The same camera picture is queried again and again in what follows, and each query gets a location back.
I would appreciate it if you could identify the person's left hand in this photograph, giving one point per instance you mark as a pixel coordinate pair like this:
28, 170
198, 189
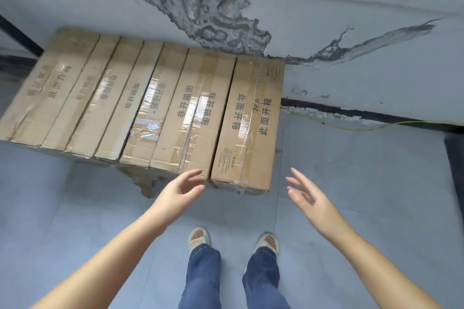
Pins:
174, 200

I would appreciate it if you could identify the person's left forearm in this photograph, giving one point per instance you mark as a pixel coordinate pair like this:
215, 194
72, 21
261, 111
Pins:
108, 265

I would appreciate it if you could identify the person's left fingers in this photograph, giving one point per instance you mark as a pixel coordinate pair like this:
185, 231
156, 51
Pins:
192, 184

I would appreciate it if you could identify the person's right forearm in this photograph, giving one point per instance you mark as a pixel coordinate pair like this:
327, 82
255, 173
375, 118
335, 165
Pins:
380, 269

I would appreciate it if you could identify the pale left slipper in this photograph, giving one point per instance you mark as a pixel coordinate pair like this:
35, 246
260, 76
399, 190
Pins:
198, 238

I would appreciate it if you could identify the pale slipper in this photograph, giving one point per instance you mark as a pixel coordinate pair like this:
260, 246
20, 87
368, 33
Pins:
266, 243
198, 238

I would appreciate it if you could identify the person's right fingers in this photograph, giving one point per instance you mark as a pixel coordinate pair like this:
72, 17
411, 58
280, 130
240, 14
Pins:
299, 185

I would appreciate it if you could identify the pale right slipper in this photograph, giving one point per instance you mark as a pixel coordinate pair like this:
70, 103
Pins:
266, 243

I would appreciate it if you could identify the blue jeans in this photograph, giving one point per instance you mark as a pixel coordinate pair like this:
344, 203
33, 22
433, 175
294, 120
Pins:
201, 276

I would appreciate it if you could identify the person's right hand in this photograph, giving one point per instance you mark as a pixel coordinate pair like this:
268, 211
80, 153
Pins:
319, 211

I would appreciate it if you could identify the row of taped cardboard boxes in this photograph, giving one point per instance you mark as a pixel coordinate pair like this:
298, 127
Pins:
188, 109

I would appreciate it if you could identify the black metal bar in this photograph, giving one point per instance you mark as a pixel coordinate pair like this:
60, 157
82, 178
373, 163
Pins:
21, 35

